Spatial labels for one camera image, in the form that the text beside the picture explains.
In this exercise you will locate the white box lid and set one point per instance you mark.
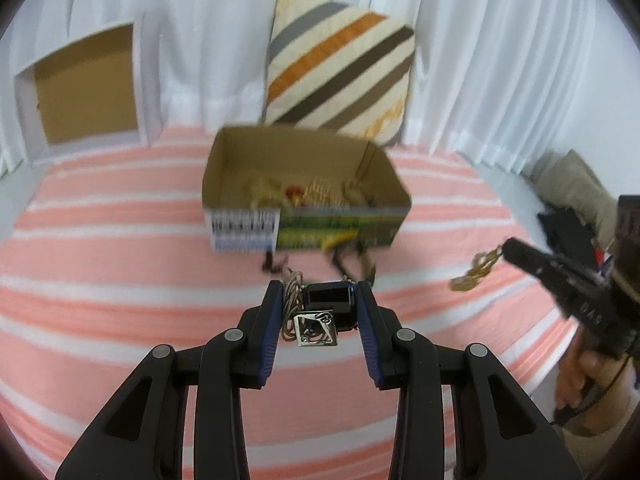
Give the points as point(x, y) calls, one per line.
point(85, 100)

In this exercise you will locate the pink striped blanket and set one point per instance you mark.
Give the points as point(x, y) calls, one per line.
point(125, 310)

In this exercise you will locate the grey cushion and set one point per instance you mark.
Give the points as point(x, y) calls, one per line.
point(580, 185)

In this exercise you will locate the person's right hand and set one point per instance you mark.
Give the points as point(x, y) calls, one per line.
point(595, 385)

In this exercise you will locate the printed cardboard box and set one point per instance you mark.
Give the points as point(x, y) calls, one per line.
point(300, 170)

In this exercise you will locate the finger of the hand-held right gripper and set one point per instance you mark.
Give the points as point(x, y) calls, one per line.
point(540, 262)

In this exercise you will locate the striped cushion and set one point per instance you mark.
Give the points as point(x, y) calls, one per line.
point(340, 65)

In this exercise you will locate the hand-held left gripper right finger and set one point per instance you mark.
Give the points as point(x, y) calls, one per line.
point(371, 335)

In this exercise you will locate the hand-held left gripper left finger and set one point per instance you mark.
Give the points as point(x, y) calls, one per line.
point(267, 330)

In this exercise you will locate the yellow tassel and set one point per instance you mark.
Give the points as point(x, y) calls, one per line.
point(340, 239)

